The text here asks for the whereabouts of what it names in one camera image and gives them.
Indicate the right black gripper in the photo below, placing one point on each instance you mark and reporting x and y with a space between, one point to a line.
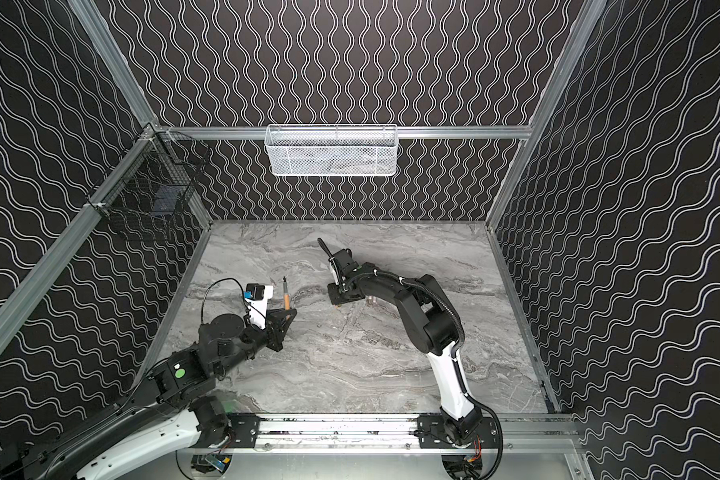
341 264

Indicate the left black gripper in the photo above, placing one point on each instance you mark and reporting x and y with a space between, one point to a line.
276 327

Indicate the brown pen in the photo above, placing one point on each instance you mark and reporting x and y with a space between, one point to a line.
286 293

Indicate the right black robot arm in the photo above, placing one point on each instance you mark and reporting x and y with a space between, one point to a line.
431 323

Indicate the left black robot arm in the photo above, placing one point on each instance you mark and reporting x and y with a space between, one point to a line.
171 408

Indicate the aluminium horizontal back bar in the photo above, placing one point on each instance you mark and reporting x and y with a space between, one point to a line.
354 131

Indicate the aluminium left side bar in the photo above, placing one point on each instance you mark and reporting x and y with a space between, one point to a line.
26 297

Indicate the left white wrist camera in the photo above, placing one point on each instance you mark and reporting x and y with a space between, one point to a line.
257 296

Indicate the white wire mesh basket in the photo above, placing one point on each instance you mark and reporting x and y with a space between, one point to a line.
333 156

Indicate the black wire basket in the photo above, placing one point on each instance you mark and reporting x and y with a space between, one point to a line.
152 201

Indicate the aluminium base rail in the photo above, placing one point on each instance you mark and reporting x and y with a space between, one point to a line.
290 433

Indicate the aluminium corner post left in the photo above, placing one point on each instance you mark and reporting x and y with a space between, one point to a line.
97 29

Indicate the aluminium corner post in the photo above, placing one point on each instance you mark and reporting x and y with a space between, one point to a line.
97 29
587 19

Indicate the aluminium corner post right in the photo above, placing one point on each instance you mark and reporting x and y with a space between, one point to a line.
587 19

